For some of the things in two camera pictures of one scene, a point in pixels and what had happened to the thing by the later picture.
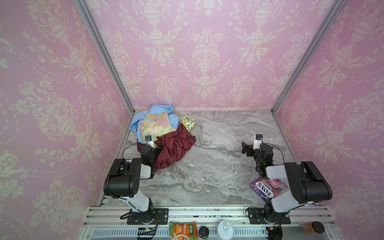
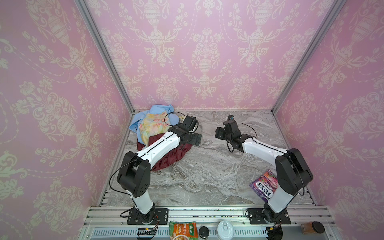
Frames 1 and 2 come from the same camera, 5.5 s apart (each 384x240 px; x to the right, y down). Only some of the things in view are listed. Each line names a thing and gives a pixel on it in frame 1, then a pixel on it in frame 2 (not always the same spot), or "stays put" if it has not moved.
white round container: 225,230 stays put
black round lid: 203,232 stays put
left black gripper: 156,150 -> 197,138
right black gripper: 250,148 -> 220,133
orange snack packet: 183,231 stays put
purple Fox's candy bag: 265,189 stays put
